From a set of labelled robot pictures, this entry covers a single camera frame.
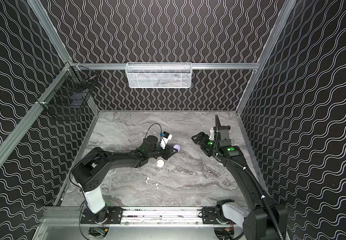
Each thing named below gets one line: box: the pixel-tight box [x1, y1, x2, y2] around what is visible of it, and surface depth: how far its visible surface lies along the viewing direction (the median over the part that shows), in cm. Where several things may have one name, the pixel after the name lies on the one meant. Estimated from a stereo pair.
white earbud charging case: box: [156, 159, 165, 168], surface depth 94 cm
